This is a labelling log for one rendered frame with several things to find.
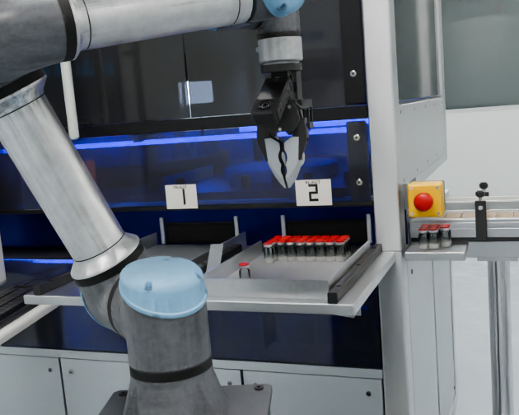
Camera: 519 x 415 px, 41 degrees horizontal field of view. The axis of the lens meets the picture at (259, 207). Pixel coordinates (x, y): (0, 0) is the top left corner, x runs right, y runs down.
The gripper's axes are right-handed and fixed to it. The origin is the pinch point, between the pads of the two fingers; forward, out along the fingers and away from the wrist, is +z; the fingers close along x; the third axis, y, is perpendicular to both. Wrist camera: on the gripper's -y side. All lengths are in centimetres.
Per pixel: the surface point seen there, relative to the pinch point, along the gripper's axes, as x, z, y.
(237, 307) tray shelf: 10.6, 22.7, -1.3
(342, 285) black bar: -7.8, 19.5, 3.8
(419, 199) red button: -16.9, 9.2, 35.6
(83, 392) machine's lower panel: 78, 61, 38
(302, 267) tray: 6.3, 21.3, 23.6
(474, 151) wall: 13, 41, 499
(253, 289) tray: 8.4, 19.9, 1.3
